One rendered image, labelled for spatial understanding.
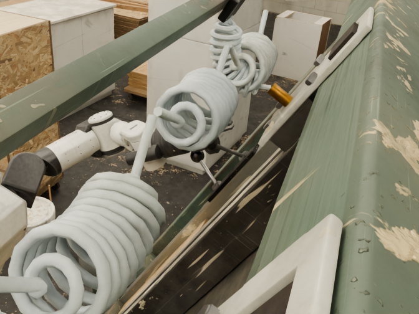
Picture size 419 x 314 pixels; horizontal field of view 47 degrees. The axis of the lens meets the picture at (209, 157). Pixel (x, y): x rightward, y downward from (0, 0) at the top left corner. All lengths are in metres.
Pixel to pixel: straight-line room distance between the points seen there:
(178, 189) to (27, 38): 1.53
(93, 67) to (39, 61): 2.91
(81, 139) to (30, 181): 0.21
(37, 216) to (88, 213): 2.61
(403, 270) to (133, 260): 0.16
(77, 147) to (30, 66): 1.73
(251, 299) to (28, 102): 0.15
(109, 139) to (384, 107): 1.24
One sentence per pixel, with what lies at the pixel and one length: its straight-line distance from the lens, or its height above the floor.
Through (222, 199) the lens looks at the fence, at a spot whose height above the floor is 1.38.
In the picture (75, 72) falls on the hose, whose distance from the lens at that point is 0.30.
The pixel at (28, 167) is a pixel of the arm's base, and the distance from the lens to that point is 1.41.
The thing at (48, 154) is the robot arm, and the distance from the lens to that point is 1.45.
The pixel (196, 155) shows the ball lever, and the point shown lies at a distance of 1.26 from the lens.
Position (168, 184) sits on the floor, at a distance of 3.77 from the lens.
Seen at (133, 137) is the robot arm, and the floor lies 1.48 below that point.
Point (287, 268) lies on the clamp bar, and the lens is 0.21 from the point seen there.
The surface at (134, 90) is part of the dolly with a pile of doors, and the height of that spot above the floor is 0.13.
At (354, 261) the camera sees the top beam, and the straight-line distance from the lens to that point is 0.19.
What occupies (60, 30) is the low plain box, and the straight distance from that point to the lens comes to 4.51.
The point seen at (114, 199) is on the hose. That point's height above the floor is 1.90.
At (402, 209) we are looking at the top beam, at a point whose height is 1.96.
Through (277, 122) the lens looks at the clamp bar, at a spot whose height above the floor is 1.83.
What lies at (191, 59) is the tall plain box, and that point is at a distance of 3.53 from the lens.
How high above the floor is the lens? 2.08
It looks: 30 degrees down
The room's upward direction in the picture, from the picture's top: 5 degrees clockwise
